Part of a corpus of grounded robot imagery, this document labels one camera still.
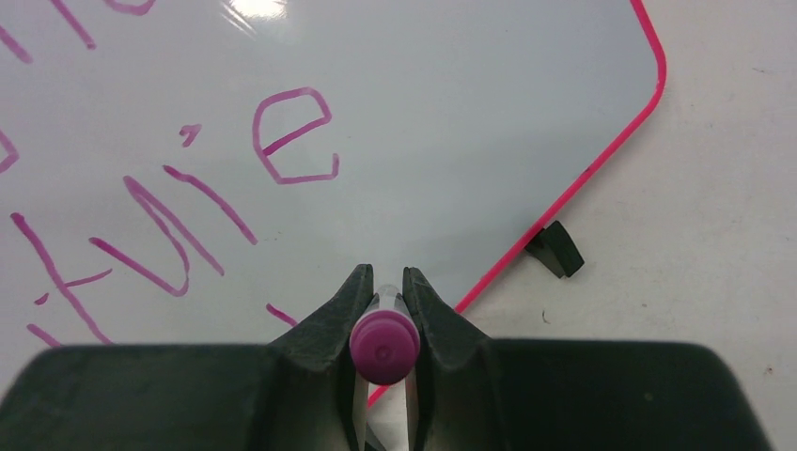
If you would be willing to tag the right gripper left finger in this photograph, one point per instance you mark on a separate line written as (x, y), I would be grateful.
(298, 392)

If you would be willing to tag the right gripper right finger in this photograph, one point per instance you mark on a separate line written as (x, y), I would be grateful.
(469, 391)

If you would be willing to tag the purple whiteboard marker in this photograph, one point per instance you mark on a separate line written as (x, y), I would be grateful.
(385, 343)

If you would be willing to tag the pink-framed whiteboard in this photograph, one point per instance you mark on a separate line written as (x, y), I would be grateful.
(203, 171)

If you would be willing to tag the black whiteboard clip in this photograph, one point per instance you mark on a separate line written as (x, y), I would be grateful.
(555, 249)

